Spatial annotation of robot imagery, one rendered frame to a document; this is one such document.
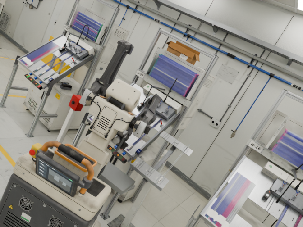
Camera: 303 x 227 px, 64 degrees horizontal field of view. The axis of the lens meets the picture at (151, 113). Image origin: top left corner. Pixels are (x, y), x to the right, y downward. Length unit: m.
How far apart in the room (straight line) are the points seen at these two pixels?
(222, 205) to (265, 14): 2.89
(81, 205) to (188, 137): 2.92
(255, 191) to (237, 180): 0.16
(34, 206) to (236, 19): 3.65
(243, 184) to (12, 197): 1.73
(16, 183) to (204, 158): 3.03
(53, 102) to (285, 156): 2.79
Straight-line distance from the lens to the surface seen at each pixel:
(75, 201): 1.46
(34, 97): 3.86
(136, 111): 2.60
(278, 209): 2.34
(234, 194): 2.24
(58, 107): 3.45
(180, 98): 2.58
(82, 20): 3.58
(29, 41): 7.18
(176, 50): 3.04
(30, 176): 1.56
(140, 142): 2.38
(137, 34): 4.85
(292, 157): 2.37
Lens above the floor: 1.68
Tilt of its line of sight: 14 degrees down
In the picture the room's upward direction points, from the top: 29 degrees clockwise
